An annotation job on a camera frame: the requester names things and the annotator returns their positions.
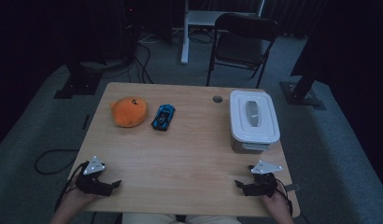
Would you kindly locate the person's beige pants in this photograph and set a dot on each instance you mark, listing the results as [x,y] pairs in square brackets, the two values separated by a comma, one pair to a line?
[180,219]

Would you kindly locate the person's left hand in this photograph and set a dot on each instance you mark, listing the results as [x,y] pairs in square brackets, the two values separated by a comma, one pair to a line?
[76,199]

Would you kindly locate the orange plush toy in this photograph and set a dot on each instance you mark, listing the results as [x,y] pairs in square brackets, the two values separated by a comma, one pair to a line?
[129,112]

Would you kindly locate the grey tape strip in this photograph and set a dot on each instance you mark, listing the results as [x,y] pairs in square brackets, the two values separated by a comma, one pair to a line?
[294,187]

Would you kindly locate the black stand with square base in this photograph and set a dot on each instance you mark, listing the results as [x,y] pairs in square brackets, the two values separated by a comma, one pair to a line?
[79,82]

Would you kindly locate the grey round table grommet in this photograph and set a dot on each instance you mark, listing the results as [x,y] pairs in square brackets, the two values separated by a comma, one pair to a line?
[217,99]

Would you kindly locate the clear plastic storage box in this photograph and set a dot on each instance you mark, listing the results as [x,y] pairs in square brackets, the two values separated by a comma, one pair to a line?
[239,147]

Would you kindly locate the white storage box lid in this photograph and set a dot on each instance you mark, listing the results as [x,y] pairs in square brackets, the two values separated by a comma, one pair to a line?
[239,118]

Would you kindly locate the person's right hand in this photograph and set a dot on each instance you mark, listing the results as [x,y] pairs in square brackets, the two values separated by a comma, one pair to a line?
[278,202]

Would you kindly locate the blue toy car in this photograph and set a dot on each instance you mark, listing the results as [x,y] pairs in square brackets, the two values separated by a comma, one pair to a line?
[163,117]

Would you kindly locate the black folding chair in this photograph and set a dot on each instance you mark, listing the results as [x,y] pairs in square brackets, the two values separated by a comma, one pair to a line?
[242,43]

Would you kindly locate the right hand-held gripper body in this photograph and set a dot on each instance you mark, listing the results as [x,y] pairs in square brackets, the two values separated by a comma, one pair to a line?
[261,185]

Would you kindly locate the dark computer tower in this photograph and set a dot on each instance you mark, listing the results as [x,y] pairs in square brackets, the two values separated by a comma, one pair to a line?
[130,28]

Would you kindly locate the black slanted stand with base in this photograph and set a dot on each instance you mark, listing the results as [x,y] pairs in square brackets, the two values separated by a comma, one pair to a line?
[301,93]

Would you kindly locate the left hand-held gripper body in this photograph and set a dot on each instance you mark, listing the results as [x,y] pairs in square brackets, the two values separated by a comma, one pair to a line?
[93,182]

